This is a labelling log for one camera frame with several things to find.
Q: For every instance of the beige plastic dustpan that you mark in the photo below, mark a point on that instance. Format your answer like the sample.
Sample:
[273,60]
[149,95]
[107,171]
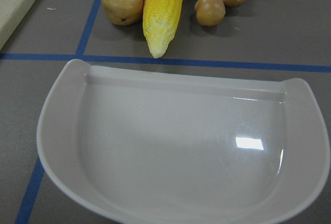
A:
[146,147]

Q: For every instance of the yellow toy corn cob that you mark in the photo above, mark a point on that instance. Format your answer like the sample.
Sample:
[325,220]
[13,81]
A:
[160,23]

